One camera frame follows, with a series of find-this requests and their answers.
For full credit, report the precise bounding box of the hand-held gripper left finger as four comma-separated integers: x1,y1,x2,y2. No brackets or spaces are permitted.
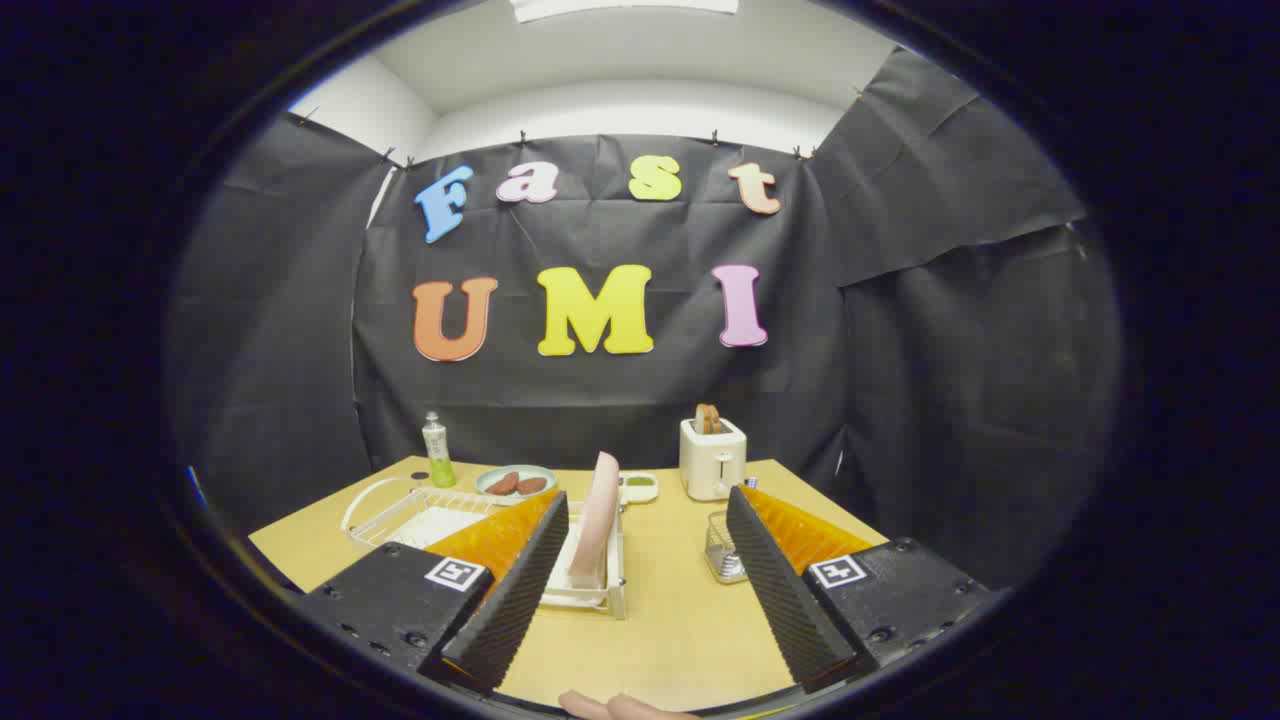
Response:
300,488,571,696

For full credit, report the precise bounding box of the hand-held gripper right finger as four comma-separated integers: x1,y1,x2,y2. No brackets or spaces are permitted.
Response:
726,486,1001,693

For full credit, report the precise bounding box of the metal wire basket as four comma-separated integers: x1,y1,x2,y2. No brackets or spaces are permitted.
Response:
704,511,751,585

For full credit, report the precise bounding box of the white wire dish rack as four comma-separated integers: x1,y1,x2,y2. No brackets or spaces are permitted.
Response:
340,477,629,621

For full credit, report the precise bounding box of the pink plate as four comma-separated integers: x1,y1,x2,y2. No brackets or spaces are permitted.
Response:
569,452,622,587

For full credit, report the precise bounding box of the pale green plate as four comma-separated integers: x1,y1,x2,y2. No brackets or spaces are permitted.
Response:
474,464,558,499

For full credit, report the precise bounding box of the green squeeze bottle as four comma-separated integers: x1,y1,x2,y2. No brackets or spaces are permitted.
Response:
421,411,458,489

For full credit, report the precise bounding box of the cream toaster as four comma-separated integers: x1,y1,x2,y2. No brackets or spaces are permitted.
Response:
679,417,748,502

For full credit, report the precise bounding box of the black backdrop cloth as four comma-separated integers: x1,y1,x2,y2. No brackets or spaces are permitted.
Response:
165,45,1126,591

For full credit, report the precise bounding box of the ceiling light panel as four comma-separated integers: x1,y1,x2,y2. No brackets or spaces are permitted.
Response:
510,0,741,23

